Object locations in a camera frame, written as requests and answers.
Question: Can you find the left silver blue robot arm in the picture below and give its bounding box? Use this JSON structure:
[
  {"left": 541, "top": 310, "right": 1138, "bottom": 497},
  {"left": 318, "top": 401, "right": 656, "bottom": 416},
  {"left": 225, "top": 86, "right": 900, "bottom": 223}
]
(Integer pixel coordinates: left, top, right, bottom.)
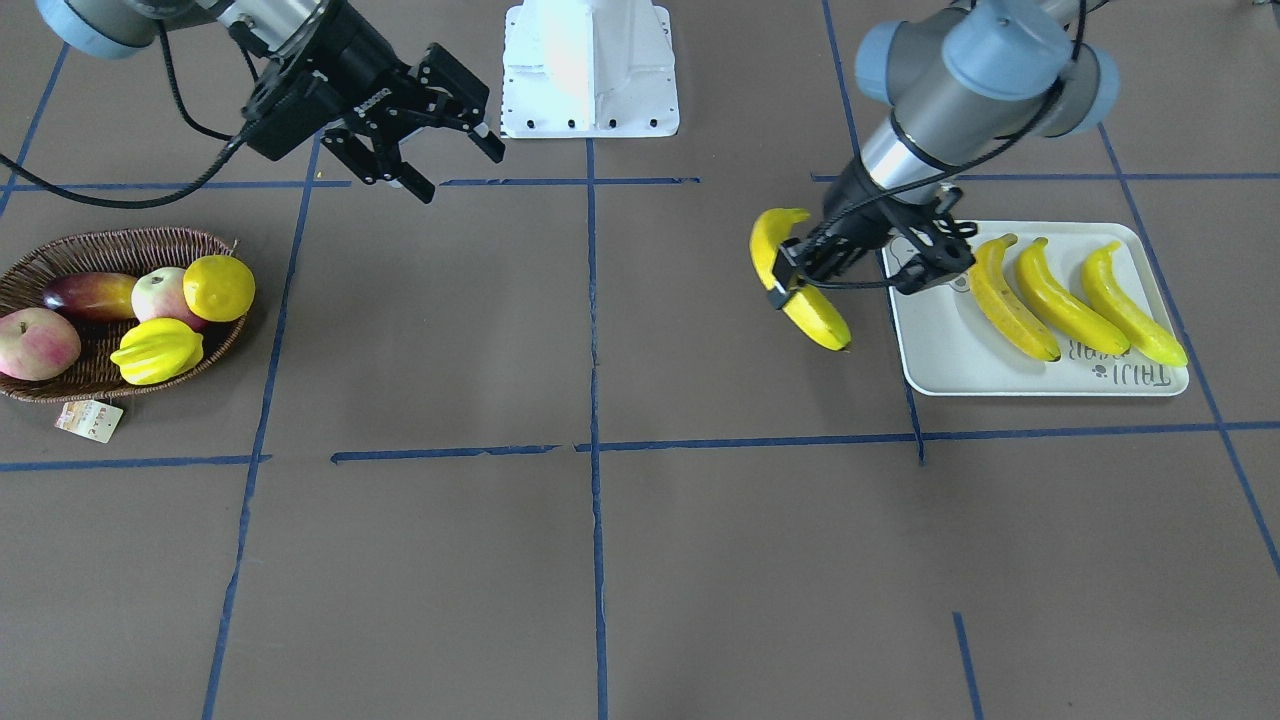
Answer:
[{"left": 763, "top": 1, "right": 1120, "bottom": 309}]

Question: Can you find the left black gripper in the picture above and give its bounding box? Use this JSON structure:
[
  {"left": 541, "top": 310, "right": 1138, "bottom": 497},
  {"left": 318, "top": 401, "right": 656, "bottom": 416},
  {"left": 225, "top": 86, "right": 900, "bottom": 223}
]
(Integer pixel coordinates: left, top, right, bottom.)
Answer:
[{"left": 764, "top": 160, "right": 977, "bottom": 309}]

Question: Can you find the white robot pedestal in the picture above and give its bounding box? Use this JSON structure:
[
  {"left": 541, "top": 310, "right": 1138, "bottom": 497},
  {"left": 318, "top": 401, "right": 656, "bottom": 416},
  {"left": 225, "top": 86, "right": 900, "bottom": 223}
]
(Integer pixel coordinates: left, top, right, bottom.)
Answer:
[{"left": 500, "top": 1, "right": 681, "bottom": 138}]

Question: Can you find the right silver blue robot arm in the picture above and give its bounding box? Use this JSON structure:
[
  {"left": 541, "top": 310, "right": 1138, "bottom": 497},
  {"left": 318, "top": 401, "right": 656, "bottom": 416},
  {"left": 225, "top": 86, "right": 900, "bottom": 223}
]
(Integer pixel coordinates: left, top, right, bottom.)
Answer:
[{"left": 37, "top": 1, "right": 506, "bottom": 202}]

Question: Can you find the paper basket tag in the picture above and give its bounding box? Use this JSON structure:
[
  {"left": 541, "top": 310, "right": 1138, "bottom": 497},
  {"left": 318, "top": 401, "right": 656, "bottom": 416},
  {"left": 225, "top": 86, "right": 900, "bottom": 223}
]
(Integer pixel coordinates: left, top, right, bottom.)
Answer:
[{"left": 54, "top": 398, "right": 124, "bottom": 445}]

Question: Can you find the yellow pear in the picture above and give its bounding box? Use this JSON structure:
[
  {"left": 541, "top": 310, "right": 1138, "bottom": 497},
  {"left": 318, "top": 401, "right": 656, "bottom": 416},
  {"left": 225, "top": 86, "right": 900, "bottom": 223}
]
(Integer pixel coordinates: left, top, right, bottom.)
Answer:
[{"left": 182, "top": 255, "right": 256, "bottom": 322}]

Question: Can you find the brown wicker basket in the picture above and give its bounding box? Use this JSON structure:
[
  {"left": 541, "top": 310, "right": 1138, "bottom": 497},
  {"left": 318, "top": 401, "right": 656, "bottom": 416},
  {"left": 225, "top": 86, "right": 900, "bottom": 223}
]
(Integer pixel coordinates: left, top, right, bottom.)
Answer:
[{"left": 1, "top": 225, "right": 247, "bottom": 404}]

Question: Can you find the yellow banana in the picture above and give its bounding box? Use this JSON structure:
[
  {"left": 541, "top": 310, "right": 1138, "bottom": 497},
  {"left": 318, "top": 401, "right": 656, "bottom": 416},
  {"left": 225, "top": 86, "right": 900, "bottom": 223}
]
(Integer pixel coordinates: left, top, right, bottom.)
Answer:
[
  {"left": 749, "top": 208, "right": 852, "bottom": 351},
  {"left": 1082, "top": 241, "right": 1189, "bottom": 366},
  {"left": 1014, "top": 237, "right": 1132, "bottom": 355},
  {"left": 968, "top": 233, "right": 1061, "bottom": 363}
]

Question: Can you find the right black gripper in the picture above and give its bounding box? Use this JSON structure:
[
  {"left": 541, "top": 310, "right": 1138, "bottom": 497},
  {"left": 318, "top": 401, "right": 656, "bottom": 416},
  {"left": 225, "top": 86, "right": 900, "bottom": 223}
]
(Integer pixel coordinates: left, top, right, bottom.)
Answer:
[{"left": 242, "top": 1, "right": 506, "bottom": 204}]

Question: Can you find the red pink apple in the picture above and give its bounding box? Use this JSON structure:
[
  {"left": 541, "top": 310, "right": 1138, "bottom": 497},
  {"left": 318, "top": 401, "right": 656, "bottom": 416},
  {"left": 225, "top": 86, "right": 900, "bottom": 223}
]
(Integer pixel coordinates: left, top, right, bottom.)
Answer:
[{"left": 1, "top": 307, "right": 82, "bottom": 380}]

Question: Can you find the purple red mango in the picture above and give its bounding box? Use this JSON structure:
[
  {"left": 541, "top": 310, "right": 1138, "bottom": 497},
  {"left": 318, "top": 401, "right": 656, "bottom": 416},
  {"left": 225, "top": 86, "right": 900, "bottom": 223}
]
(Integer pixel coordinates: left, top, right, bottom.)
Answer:
[{"left": 42, "top": 272, "right": 138, "bottom": 322}]

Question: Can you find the yellow curved fruit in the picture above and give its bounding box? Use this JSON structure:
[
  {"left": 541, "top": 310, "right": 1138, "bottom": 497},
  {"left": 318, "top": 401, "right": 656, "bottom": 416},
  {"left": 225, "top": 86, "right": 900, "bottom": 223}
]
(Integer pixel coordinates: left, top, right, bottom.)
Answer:
[{"left": 109, "top": 316, "right": 204, "bottom": 386}]

